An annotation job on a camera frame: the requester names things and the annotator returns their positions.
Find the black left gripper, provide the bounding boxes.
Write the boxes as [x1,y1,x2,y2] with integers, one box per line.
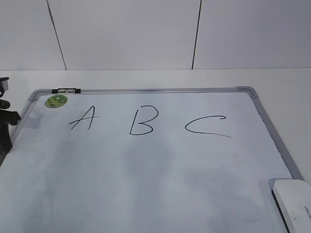
[0,100,21,155]

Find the white whiteboard eraser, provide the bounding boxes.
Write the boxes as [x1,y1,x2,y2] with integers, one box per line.
[272,180,311,233]

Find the round green magnet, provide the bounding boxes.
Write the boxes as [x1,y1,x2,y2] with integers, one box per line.
[45,95,68,108]

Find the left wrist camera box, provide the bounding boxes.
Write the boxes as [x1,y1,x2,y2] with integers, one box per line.
[0,77,9,97]

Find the white board with grey frame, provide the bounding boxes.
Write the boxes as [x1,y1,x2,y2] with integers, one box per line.
[0,87,305,233]

